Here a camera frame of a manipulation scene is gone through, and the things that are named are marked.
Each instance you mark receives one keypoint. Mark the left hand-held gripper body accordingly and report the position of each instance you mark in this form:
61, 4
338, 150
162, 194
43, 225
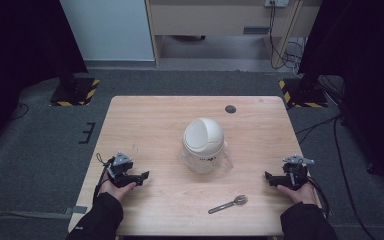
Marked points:
122, 166

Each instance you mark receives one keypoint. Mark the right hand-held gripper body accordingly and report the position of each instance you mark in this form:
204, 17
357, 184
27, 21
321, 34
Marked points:
296, 171

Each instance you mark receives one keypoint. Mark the grey metal fork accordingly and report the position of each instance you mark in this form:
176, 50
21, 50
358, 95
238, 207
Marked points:
228, 204

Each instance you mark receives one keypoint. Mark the person's left hand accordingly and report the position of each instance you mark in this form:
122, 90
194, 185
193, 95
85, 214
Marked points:
116, 190

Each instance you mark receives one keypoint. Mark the person's right hand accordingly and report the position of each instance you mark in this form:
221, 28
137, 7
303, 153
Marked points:
300, 195

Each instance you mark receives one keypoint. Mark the grey tape strip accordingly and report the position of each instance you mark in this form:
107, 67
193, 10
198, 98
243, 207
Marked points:
76, 210

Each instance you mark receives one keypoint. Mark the black stand base hazard stripes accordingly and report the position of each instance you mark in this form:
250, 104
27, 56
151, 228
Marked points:
75, 91
302, 93

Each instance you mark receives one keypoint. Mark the dark round table grommet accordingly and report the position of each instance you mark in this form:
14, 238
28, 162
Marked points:
230, 109

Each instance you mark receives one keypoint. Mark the grey wall socket strip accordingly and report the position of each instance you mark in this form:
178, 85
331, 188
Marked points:
276, 3

